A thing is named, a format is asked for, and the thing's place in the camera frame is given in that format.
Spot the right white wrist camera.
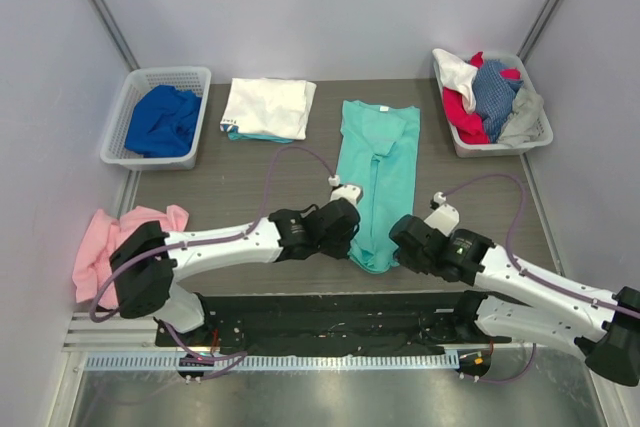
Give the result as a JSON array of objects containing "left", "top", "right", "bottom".
[{"left": 424, "top": 192, "right": 460, "bottom": 237}]

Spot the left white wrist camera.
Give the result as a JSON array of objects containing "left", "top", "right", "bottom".
[{"left": 328, "top": 174, "right": 364, "bottom": 207}]

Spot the blue checkered shirt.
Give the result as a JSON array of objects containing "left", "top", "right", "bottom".
[{"left": 472, "top": 59, "right": 523, "bottom": 143}]

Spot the pink t shirt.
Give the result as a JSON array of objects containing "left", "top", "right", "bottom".
[{"left": 72, "top": 205, "right": 189, "bottom": 303}]

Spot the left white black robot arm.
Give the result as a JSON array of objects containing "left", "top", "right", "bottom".
[{"left": 110, "top": 198, "right": 360, "bottom": 346}]

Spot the white crumpled shirt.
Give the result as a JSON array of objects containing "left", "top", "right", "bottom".
[{"left": 432, "top": 48, "right": 478, "bottom": 114}]

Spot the red shirt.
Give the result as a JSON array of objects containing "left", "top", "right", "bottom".
[{"left": 441, "top": 52, "right": 491, "bottom": 145}]

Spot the aluminium frame rail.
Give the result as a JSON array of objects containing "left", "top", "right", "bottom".
[{"left": 64, "top": 316, "right": 531, "bottom": 357}]

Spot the teal t shirt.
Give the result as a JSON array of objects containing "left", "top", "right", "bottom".
[{"left": 337, "top": 100, "right": 421, "bottom": 274}]

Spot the right white plastic basket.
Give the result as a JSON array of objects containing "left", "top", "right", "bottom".
[{"left": 434, "top": 52, "right": 553, "bottom": 158}]

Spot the left corner metal post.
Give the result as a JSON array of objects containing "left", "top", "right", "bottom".
[{"left": 88, "top": 0, "right": 140, "bottom": 71}]

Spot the folded white t shirt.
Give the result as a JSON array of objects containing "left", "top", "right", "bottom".
[{"left": 220, "top": 78, "right": 317, "bottom": 141}]

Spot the grey shirt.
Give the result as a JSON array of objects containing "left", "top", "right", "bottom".
[{"left": 497, "top": 88, "right": 544, "bottom": 148}]

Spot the slotted cable duct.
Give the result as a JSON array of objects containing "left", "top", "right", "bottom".
[{"left": 84, "top": 351, "right": 459, "bottom": 372}]

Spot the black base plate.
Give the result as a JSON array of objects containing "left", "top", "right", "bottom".
[{"left": 180, "top": 291, "right": 492, "bottom": 357}]

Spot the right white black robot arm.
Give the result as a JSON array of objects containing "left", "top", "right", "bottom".
[{"left": 389, "top": 215, "right": 639, "bottom": 387}]

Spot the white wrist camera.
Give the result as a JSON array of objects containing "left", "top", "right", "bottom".
[
  {"left": 424, "top": 192, "right": 460, "bottom": 237},
  {"left": 328, "top": 174, "right": 364, "bottom": 207}
]

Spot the left white plastic basket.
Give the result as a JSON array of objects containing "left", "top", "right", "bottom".
[{"left": 100, "top": 66, "right": 212, "bottom": 171}]

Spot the white plastic basket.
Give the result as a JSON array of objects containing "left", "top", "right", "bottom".
[
  {"left": 434, "top": 52, "right": 553, "bottom": 158},
  {"left": 100, "top": 66, "right": 212, "bottom": 171}
]

